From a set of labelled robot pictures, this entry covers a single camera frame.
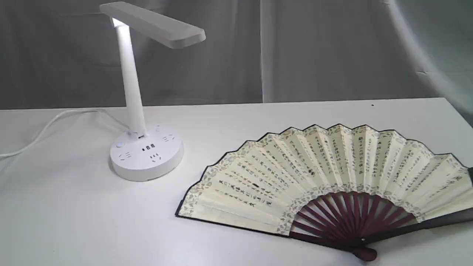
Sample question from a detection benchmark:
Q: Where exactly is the cream paper folding fan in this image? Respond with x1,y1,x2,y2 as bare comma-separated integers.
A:
175,123,473,262

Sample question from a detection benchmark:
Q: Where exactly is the grey backdrop curtain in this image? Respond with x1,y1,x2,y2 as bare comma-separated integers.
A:
0,0,472,123

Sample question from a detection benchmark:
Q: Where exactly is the white power cable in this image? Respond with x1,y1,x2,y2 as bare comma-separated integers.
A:
0,108,130,159

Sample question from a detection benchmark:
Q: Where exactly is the white desk lamp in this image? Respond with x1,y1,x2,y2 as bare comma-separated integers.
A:
99,1,206,182

